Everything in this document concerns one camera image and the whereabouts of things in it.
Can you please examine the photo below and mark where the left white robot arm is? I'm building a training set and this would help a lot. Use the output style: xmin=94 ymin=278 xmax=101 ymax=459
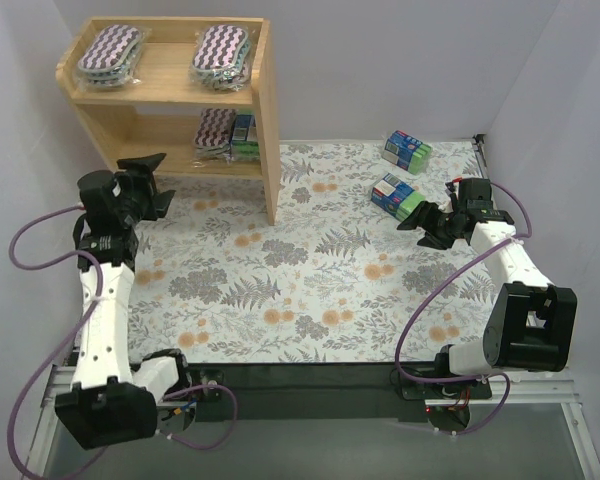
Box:
xmin=55 ymin=153 xmax=192 ymax=450

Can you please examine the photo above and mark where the wooden two-tier shelf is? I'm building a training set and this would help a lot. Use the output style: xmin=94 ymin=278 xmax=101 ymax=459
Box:
xmin=55 ymin=16 xmax=281 ymax=223

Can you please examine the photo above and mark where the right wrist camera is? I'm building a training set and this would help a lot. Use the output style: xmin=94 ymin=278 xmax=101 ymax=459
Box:
xmin=445 ymin=177 xmax=463 ymax=196

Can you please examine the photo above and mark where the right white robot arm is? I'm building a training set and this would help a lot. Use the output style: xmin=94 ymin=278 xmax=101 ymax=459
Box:
xmin=394 ymin=178 xmax=577 ymax=385

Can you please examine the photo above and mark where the floral patterned table mat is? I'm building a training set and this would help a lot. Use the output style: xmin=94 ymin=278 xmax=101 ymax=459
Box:
xmin=128 ymin=143 xmax=499 ymax=363

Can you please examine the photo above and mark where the pink wavy sponge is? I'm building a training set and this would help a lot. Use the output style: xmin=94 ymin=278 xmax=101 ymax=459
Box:
xmin=74 ymin=24 xmax=150 ymax=90
xmin=192 ymin=108 xmax=237 ymax=168
xmin=189 ymin=24 xmax=252 ymax=91

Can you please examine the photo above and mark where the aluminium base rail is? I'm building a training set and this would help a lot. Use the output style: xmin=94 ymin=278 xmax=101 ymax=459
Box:
xmin=42 ymin=367 xmax=581 ymax=407

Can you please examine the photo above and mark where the blue green sponge pack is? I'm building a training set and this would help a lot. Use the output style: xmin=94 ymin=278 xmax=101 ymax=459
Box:
xmin=231 ymin=113 xmax=260 ymax=161
xmin=371 ymin=173 xmax=425 ymax=222
xmin=381 ymin=130 xmax=433 ymax=175

